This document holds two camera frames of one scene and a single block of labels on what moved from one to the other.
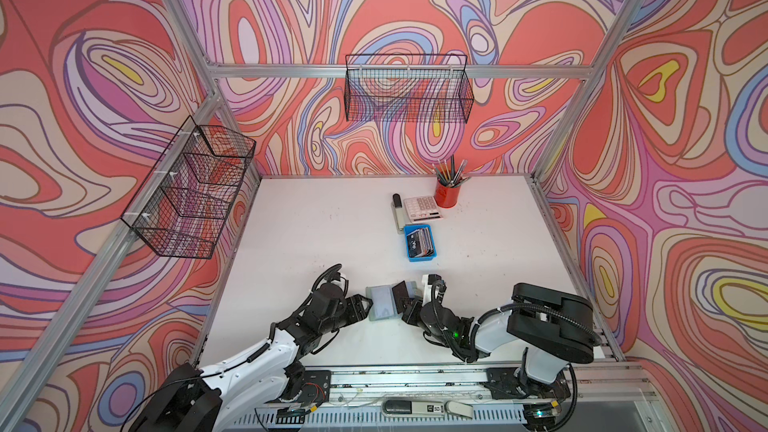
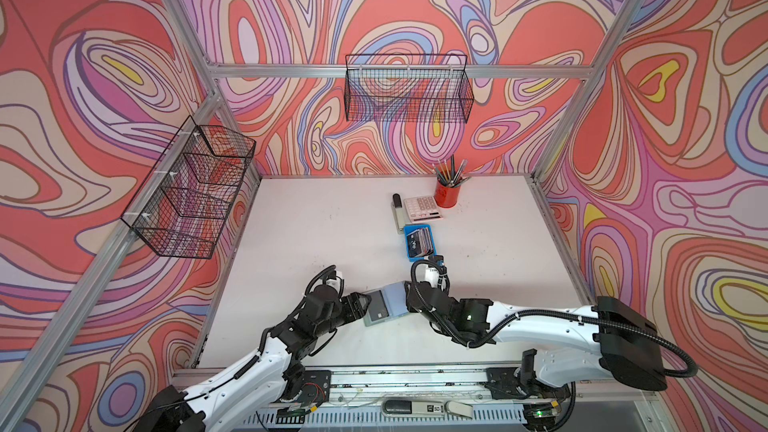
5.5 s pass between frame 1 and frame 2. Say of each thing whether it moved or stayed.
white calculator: stayed
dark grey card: moved
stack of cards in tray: stayed
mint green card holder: stayed
